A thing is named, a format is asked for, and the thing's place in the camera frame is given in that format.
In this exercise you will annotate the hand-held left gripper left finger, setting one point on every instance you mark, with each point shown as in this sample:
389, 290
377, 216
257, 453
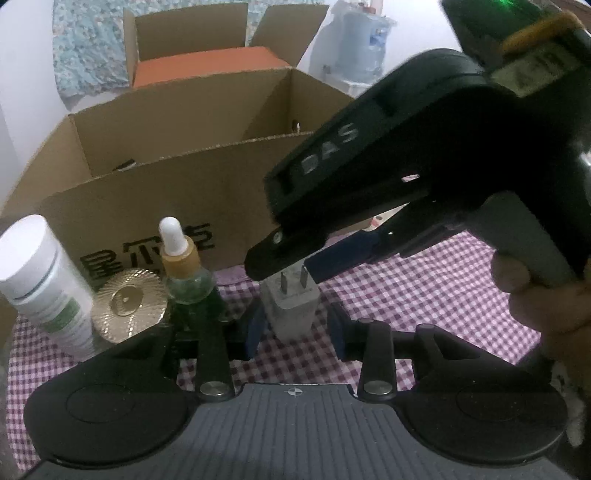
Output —
251, 334

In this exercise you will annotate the purple checked cloth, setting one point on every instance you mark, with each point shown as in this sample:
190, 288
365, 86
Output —
415, 295

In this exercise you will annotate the gold lid jar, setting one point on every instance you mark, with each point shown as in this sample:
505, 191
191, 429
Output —
127, 304

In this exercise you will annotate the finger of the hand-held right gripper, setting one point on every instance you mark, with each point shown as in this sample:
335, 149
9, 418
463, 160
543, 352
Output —
346, 254
281, 254

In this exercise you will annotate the white plastic bottle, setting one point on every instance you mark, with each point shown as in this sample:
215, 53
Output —
41, 281

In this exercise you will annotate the large open cardboard box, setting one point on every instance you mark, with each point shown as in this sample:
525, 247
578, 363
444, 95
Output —
184, 32

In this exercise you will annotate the white charger plug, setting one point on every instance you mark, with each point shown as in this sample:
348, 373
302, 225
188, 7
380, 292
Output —
291, 309

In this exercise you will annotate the person's right hand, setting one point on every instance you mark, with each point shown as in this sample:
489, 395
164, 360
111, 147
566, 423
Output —
554, 318

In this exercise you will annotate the brown cardboard box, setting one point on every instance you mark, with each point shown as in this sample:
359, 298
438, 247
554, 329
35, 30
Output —
138, 203

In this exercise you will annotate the floral wall cloth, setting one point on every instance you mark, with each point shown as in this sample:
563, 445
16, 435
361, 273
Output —
87, 50

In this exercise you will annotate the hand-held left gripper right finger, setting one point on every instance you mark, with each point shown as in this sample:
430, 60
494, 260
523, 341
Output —
339, 334

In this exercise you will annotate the orange box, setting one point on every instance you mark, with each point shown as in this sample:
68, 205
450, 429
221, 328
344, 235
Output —
203, 64

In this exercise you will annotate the black cylinder tube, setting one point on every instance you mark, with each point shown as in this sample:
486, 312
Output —
124, 165

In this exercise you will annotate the white water dispenser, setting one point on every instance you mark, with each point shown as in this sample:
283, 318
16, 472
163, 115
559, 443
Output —
355, 87

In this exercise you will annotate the green dropper bottle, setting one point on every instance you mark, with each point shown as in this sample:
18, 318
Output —
189, 277

